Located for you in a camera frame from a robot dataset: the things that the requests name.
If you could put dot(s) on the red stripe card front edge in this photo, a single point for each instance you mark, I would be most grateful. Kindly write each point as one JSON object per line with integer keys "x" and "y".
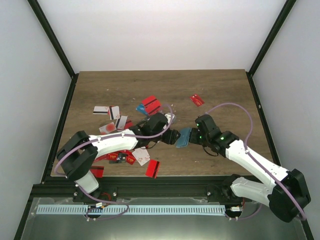
{"x": 97, "y": 171}

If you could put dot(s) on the red card far right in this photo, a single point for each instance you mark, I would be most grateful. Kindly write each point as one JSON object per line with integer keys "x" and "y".
{"x": 197, "y": 100}

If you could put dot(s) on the red card magnetic stripe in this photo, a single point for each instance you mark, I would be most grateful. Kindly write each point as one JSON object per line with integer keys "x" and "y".
{"x": 152, "y": 169}

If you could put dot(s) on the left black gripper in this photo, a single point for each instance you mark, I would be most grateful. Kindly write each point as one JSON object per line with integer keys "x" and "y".
{"x": 171, "y": 138}

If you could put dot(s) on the blue VIP card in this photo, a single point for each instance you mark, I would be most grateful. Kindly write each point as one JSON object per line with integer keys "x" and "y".
{"x": 141, "y": 109}

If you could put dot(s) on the red VIP card left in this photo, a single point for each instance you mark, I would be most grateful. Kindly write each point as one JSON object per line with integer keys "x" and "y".
{"x": 108, "y": 157}

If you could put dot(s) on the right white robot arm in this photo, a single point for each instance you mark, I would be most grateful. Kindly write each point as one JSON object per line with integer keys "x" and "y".
{"x": 284, "y": 191}

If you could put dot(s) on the white card red circle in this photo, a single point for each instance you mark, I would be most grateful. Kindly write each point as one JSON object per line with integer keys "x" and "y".
{"x": 108, "y": 128}

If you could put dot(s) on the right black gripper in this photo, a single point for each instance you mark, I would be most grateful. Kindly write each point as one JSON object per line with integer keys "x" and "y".
{"x": 193, "y": 137}

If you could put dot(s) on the white card black stripe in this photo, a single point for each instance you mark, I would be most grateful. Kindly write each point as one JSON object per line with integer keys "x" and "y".
{"x": 101, "y": 110}

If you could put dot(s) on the light blue slotted rail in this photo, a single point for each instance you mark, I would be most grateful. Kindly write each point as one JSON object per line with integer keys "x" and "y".
{"x": 202, "y": 210}

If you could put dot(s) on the white card vertical stripe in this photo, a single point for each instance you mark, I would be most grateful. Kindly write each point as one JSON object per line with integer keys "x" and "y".
{"x": 114, "y": 112}

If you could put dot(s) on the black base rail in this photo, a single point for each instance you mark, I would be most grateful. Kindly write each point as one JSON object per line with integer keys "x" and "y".
{"x": 135, "y": 187}

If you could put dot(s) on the white blossom card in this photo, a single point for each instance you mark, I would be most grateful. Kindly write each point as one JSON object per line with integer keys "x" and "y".
{"x": 141, "y": 155}

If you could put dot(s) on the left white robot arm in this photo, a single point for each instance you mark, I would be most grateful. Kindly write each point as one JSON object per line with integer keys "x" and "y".
{"x": 77, "y": 155}

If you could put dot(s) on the red vip card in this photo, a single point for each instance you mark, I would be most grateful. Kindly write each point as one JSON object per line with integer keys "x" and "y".
{"x": 108, "y": 157}
{"x": 130, "y": 159}

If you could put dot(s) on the black frame post right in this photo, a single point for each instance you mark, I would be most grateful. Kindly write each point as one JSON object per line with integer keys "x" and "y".
{"x": 277, "y": 25}

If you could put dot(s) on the red card under white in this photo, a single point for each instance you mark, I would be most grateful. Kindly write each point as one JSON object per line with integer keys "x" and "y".
{"x": 129, "y": 124}

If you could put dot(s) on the teal card holder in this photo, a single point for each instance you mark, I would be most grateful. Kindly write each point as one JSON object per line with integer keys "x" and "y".
{"x": 183, "y": 140}

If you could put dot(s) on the black frame post left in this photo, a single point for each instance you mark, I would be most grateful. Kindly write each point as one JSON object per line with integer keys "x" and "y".
{"x": 41, "y": 17}

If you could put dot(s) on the black frame post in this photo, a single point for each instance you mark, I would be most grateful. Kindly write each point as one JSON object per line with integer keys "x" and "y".
{"x": 277, "y": 25}
{"x": 41, "y": 17}

